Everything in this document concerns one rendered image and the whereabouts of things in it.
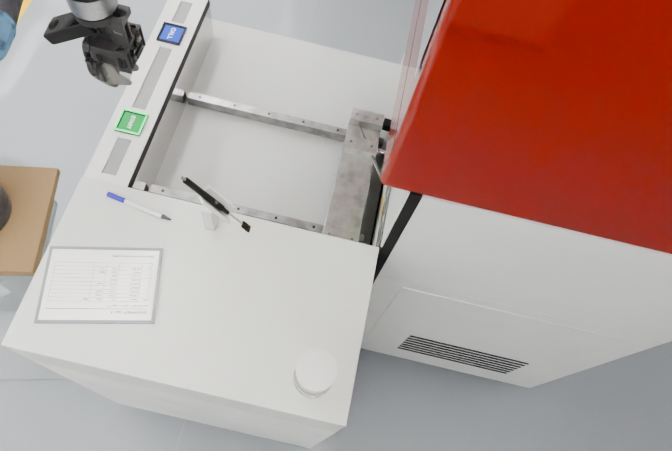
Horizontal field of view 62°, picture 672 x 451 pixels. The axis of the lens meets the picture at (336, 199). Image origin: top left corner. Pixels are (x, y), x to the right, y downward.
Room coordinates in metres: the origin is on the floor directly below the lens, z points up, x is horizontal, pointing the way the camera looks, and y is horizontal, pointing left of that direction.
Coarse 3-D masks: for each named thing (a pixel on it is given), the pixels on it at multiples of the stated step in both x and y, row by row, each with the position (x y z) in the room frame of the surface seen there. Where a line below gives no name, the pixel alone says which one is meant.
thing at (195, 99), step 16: (192, 96) 0.77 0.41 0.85; (208, 96) 0.79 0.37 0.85; (224, 112) 0.77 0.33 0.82; (240, 112) 0.77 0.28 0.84; (256, 112) 0.78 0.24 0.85; (272, 112) 0.79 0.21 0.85; (288, 128) 0.77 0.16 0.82; (304, 128) 0.77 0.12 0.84; (320, 128) 0.78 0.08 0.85; (336, 128) 0.79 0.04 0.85
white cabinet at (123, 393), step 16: (48, 368) 0.10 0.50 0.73; (64, 368) 0.10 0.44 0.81; (80, 384) 0.10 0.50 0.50; (96, 384) 0.10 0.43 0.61; (112, 384) 0.10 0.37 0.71; (128, 384) 0.10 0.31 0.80; (112, 400) 0.10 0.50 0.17; (128, 400) 0.10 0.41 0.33; (144, 400) 0.10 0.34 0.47; (160, 400) 0.10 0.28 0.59; (176, 400) 0.10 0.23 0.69; (192, 400) 0.10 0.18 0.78; (176, 416) 0.10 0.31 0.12; (192, 416) 0.10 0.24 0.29; (208, 416) 0.10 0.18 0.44; (224, 416) 0.10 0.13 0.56; (240, 416) 0.10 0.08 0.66; (256, 416) 0.10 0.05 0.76; (256, 432) 0.10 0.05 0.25; (272, 432) 0.11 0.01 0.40; (288, 432) 0.11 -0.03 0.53; (304, 432) 0.11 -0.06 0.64; (320, 432) 0.11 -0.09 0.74
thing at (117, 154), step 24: (168, 0) 0.96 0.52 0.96; (192, 0) 0.97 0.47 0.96; (192, 24) 0.90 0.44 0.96; (144, 48) 0.80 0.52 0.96; (168, 48) 0.82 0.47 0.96; (144, 72) 0.73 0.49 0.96; (168, 72) 0.75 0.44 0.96; (144, 96) 0.67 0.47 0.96; (120, 144) 0.54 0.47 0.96; (144, 144) 0.55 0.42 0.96; (96, 168) 0.47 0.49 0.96; (120, 168) 0.49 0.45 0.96
